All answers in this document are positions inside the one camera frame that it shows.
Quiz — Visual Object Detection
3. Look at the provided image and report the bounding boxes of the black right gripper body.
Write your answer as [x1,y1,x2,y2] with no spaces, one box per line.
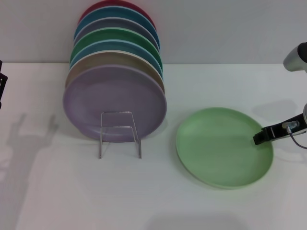
[271,112,307,141]

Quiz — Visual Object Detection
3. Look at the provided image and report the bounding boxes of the light green plate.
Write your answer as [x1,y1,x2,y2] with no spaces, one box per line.
[175,107,274,190]

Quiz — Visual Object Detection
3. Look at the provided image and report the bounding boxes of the lavender plate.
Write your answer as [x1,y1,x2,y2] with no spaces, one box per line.
[62,64,168,142]

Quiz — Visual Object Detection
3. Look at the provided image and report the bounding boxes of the beige plate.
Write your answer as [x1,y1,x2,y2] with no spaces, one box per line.
[65,50,166,94]

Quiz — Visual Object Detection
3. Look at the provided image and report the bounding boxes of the light blue plate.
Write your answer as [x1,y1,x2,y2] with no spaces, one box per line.
[69,39,164,80]

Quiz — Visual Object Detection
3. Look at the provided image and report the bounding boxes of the maroon red plate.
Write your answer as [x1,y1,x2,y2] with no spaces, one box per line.
[79,0,158,31]

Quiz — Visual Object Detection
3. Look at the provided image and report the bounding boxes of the dark green plate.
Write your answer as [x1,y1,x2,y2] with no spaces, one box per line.
[70,27,164,70]

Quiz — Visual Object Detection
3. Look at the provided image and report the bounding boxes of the grey purple plate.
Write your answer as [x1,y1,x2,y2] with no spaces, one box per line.
[73,17,161,52]

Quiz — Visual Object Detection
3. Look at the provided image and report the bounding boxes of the teal blue plate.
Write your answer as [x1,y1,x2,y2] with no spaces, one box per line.
[73,6,161,48]

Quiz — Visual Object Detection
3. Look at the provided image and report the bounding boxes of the right gripper cable with connector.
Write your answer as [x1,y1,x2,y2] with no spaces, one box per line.
[283,121,307,150]

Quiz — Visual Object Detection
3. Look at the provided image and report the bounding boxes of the metal wire plate rack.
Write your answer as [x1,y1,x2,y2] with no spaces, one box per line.
[98,110,142,160]

